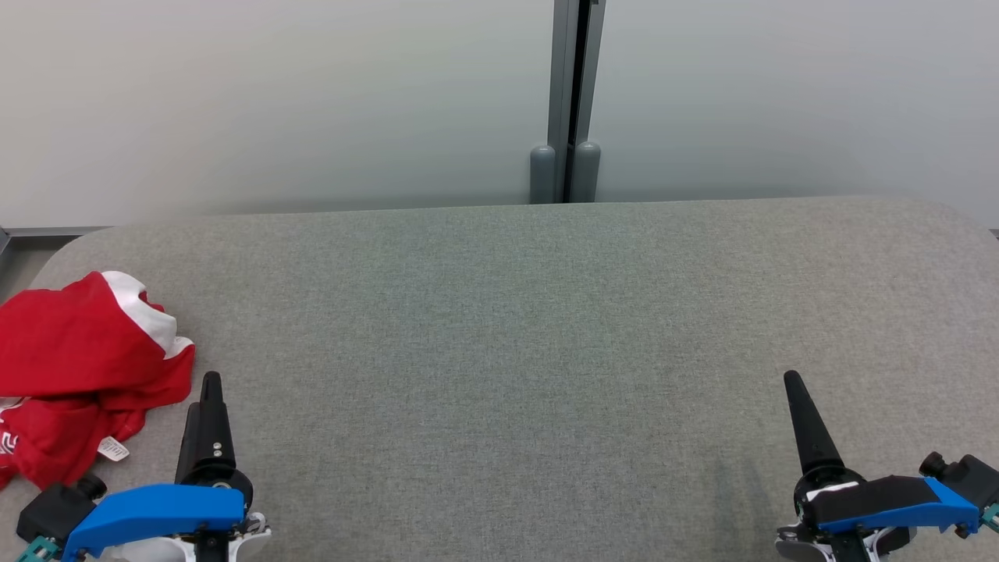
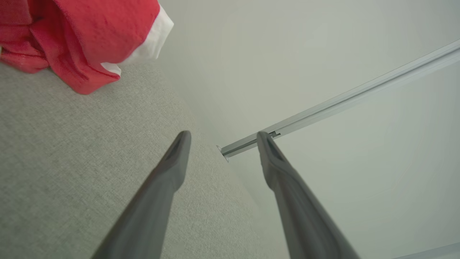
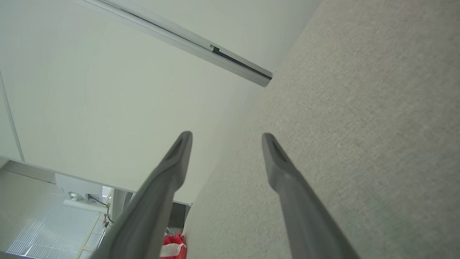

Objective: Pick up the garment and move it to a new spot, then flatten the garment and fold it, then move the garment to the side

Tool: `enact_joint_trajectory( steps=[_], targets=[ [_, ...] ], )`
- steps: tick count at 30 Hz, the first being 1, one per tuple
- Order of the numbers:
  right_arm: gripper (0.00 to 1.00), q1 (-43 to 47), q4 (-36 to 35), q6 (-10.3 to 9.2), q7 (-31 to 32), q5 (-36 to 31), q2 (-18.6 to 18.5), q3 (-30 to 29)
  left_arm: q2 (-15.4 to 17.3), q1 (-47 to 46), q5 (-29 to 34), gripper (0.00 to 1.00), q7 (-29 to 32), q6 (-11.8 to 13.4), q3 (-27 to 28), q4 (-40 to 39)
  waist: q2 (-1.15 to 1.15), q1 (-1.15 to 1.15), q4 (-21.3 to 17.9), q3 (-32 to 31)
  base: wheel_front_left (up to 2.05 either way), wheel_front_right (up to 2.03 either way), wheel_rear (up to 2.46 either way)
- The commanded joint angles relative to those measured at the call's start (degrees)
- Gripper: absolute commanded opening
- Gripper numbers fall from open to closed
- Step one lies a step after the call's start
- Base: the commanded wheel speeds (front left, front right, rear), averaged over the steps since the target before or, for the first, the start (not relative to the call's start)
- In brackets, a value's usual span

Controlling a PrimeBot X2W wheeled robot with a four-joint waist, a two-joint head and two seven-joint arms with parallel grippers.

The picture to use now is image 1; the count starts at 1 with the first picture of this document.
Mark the grey wall base rail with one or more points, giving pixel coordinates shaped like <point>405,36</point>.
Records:
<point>47,232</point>

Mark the grey cylindrical post foot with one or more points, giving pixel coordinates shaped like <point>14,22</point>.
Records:
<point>542,176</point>
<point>587,172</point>

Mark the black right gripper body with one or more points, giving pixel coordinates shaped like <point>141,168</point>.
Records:
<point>866,496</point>

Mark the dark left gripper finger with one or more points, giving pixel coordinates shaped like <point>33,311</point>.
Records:
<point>195,445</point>
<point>220,437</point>

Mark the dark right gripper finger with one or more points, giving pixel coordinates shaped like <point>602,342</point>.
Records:
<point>808,445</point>
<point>826,449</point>

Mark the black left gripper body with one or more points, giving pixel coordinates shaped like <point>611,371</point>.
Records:
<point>238,484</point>

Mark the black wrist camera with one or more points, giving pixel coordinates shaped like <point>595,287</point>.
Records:
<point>972,476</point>
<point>55,511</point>

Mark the blue right camera bracket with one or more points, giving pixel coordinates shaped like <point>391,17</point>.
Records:
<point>936,513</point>

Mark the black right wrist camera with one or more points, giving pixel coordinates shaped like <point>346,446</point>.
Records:
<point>972,476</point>

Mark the red shorts with white stripe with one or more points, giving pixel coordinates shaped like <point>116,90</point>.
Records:
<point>70,336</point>

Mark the blue camera bracket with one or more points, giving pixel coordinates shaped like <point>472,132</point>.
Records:
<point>936,513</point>
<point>156,507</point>

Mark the grey partition post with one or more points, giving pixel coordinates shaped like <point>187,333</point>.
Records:
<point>560,78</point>

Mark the blue left camera bracket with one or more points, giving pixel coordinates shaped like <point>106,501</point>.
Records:
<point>156,507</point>

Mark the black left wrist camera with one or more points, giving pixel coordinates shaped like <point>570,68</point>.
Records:
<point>55,511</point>

